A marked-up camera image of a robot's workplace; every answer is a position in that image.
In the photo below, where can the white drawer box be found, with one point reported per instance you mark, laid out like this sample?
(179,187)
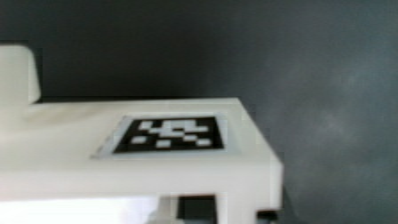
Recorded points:
(151,162)

